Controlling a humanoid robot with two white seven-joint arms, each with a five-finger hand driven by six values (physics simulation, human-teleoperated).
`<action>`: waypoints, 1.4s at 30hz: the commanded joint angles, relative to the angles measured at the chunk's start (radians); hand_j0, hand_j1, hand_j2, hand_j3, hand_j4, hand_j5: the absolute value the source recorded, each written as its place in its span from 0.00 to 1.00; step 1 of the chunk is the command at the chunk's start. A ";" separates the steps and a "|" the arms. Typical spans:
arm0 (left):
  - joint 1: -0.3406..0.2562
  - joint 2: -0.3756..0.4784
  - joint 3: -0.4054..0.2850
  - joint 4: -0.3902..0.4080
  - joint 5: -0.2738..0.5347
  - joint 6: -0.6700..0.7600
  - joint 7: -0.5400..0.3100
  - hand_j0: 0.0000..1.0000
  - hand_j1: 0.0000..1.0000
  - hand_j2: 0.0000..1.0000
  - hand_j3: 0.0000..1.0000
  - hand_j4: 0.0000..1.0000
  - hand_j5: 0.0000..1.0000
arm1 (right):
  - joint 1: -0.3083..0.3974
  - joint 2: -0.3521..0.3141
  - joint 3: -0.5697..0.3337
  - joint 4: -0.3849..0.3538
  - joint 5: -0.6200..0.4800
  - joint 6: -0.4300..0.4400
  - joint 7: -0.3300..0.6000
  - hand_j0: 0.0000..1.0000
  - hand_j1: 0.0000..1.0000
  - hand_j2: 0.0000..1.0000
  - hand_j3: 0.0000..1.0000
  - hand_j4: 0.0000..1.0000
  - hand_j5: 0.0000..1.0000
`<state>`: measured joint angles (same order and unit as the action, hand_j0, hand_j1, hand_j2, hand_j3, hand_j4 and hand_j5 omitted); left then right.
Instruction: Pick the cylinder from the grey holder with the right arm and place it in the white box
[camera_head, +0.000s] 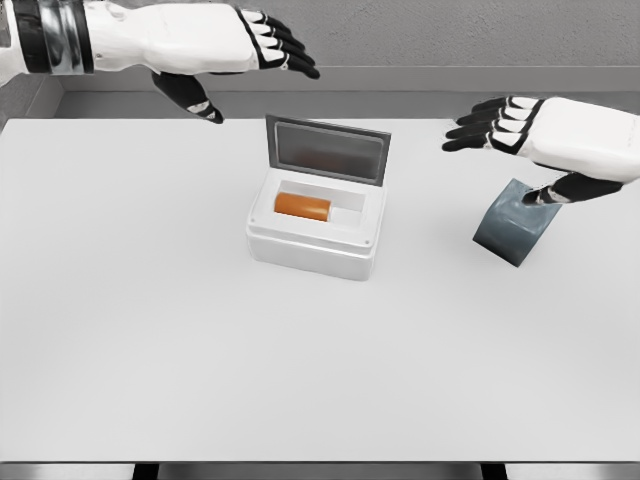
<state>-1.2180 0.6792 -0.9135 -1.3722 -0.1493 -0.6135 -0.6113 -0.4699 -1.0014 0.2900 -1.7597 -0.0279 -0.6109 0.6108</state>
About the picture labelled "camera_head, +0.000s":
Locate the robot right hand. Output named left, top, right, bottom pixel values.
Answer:
left=441, top=95, right=640, bottom=208

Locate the orange cylinder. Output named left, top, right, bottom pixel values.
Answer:
left=273, top=191, right=333, bottom=222

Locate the grey box lid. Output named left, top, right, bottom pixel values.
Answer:
left=264, top=114, right=392, bottom=188

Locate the dark grey block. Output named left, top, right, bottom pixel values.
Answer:
left=472, top=178, right=562, bottom=268

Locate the white storage box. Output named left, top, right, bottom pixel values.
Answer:
left=245, top=166, right=390, bottom=284

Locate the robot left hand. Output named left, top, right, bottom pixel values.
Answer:
left=141, top=4, right=321, bottom=125

